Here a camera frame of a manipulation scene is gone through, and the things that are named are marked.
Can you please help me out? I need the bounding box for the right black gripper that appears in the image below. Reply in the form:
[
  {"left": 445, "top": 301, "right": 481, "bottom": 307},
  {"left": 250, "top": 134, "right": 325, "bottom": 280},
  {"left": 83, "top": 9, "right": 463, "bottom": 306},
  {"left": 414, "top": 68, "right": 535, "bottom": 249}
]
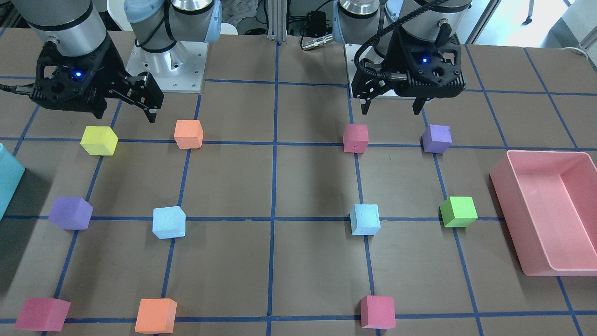
[{"left": 30, "top": 34, "right": 164, "bottom": 123}]

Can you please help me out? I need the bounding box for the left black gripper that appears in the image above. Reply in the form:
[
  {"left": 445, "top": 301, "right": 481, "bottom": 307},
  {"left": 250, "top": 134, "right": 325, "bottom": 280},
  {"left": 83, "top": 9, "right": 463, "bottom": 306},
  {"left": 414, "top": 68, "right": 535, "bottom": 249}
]
[{"left": 351, "top": 28, "right": 467, "bottom": 115}]

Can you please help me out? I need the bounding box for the light blue foam block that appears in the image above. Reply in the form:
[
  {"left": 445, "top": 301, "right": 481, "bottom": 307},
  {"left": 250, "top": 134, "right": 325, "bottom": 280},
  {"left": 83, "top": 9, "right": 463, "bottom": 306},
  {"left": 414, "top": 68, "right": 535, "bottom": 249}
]
[
  {"left": 152, "top": 206, "right": 186, "bottom": 239},
  {"left": 350, "top": 204, "right": 381, "bottom": 236}
]

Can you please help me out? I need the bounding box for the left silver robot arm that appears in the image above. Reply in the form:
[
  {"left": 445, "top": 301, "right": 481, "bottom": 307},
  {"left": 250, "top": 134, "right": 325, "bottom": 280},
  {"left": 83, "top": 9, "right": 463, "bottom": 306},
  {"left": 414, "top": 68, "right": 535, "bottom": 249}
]
[{"left": 333, "top": 0, "right": 471, "bottom": 115}]

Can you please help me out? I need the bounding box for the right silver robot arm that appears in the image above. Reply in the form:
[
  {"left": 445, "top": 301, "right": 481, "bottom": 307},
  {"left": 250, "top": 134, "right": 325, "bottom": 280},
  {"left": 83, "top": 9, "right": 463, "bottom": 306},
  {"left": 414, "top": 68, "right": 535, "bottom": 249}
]
[{"left": 1, "top": 0, "right": 222, "bottom": 123}]

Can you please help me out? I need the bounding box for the red foam block back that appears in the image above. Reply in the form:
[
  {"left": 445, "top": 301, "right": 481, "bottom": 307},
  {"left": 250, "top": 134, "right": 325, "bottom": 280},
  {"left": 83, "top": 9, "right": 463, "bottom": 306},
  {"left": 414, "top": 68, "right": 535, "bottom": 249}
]
[{"left": 342, "top": 124, "right": 369, "bottom": 154}]

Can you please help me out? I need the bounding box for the red foam block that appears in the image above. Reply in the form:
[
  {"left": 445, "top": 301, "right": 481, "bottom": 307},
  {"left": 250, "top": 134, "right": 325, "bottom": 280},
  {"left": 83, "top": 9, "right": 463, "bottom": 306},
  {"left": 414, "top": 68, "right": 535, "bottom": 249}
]
[
  {"left": 342, "top": 124, "right": 369, "bottom": 154},
  {"left": 360, "top": 295, "right": 396, "bottom": 330},
  {"left": 14, "top": 297, "right": 71, "bottom": 332}
]

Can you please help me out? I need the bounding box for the purple foam block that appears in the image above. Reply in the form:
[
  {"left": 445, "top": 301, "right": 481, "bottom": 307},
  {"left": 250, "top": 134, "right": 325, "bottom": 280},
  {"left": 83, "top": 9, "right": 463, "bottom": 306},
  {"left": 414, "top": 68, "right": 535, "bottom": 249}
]
[
  {"left": 422, "top": 124, "right": 452, "bottom": 154},
  {"left": 48, "top": 196, "right": 93, "bottom": 230}
]

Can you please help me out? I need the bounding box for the yellow foam block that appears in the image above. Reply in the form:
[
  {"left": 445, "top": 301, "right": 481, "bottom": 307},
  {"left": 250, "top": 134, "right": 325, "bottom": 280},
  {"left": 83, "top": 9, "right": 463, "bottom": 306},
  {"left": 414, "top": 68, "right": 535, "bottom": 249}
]
[{"left": 80, "top": 126, "right": 118, "bottom": 156}]

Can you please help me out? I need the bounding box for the orange foam block back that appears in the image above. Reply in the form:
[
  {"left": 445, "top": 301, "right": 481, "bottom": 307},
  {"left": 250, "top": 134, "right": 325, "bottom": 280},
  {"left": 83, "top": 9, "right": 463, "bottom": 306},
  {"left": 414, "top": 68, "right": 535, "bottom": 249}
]
[{"left": 174, "top": 119, "right": 203, "bottom": 149}]

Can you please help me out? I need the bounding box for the orange foam block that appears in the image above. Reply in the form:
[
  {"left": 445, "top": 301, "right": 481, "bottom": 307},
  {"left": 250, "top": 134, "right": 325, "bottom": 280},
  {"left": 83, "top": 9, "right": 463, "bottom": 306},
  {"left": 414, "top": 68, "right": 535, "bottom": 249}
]
[
  {"left": 174, "top": 119, "right": 203, "bottom": 149},
  {"left": 135, "top": 298, "right": 177, "bottom": 334}
]

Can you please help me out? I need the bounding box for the silver metal connector plug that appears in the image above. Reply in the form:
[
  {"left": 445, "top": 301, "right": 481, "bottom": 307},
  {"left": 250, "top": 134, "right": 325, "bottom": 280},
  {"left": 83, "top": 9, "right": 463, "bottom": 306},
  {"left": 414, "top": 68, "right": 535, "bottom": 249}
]
[{"left": 300, "top": 34, "right": 334, "bottom": 51}]

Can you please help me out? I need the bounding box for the black power adapter box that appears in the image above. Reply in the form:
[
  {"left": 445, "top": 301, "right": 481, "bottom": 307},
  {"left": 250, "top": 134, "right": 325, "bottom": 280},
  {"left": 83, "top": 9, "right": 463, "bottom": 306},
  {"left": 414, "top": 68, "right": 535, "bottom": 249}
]
[{"left": 305, "top": 10, "right": 327, "bottom": 37}]

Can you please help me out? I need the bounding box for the green foam block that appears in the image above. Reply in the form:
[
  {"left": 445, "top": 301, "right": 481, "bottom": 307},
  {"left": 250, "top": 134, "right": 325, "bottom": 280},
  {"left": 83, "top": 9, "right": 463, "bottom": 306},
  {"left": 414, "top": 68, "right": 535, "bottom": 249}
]
[{"left": 440, "top": 196, "right": 479, "bottom": 227}]

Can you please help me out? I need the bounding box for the cyan plastic tray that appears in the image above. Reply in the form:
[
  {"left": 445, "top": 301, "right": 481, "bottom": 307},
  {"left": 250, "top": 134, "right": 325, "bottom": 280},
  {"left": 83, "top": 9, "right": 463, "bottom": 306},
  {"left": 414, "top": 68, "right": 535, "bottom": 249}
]
[{"left": 0, "top": 143, "right": 25, "bottom": 220}]

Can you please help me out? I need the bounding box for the pink plastic tray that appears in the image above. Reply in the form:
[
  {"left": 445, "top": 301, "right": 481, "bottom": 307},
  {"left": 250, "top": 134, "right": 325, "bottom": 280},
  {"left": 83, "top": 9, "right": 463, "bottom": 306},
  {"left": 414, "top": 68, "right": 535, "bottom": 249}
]
[{"left": 490, "top": 150, "right": 597, "bottom": 276}]

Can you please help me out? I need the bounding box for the red foam block front centre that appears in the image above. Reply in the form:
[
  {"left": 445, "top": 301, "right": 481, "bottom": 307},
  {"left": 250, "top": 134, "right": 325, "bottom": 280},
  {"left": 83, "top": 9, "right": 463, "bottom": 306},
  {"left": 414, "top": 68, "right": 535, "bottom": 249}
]
[{"left": 360, "top": 295, "right": 396, "bottom": 330}]

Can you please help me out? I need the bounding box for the orange foam block front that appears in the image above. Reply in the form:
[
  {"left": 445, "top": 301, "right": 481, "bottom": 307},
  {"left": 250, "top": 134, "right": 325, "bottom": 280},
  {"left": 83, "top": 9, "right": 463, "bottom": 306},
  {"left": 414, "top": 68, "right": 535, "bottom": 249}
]
[{"left": 135, "top": 298, "right": 177, "bottom": 334}]

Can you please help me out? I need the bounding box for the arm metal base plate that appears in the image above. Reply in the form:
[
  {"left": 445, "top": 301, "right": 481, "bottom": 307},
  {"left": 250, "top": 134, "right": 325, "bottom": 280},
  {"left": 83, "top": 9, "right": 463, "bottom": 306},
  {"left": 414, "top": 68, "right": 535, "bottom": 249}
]
[
  {"left": 126, "top": 41, "right": 209, "bottom": 93},
  {"left": 344, "top": 43, "right": 402, "bottom": 99}
]

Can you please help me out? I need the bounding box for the aluminium frame post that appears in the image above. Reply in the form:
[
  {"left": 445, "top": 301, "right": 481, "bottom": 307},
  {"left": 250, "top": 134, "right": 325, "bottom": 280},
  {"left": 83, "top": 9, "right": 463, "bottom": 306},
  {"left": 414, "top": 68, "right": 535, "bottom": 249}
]
[{"left": 264, "top": 0, "right": 288, "bottom": 45}]

